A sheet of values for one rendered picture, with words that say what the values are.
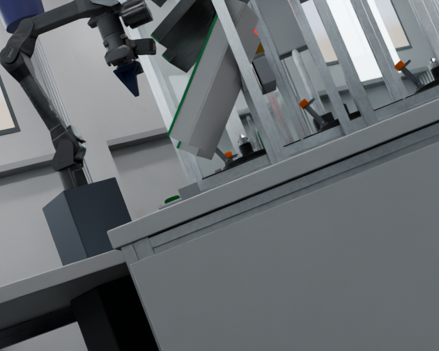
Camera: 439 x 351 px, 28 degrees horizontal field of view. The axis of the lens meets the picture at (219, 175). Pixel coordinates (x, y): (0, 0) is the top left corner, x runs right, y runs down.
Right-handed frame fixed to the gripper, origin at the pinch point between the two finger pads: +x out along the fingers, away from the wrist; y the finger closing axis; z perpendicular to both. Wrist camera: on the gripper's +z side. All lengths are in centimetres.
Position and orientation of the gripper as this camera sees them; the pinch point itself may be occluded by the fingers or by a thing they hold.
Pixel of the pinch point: (132, 83)
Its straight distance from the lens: 209.6
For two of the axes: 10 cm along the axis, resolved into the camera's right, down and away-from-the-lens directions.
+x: 3.7, 9.2, -1.3
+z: 9.3, -3.7, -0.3
